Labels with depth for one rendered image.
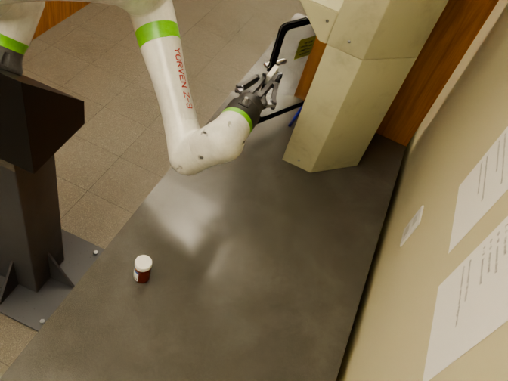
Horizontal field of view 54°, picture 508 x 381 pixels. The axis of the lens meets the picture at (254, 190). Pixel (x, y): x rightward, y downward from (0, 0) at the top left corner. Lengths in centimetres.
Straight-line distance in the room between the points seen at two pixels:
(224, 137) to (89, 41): 266
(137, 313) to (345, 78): 87
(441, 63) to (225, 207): 88
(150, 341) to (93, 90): 230
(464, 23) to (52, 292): 195
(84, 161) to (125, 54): 105
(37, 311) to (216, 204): 111
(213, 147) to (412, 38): 66
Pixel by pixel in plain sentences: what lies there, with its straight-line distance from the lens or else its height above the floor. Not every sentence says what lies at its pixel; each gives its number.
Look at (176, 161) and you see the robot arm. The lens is 132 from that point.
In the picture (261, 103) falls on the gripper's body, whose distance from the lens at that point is 138.
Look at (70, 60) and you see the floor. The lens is 361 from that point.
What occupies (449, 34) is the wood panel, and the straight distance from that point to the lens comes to 182.
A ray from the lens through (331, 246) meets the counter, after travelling 158.
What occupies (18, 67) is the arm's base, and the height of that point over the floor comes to 114.
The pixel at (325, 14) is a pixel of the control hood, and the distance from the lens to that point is 145.
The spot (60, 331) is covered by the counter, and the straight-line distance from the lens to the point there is 132.
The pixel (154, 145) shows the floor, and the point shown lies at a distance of 304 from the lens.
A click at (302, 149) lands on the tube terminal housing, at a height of 102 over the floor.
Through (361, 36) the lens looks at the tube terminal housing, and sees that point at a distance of 145.
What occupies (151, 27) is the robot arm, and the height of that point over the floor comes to 139.
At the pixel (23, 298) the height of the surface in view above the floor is 2.
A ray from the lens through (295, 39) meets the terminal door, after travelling 164.
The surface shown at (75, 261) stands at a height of 2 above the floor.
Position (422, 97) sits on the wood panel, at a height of 116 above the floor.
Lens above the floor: 213
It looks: 47 degrees down
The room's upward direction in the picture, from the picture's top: 19 degrees clockwise
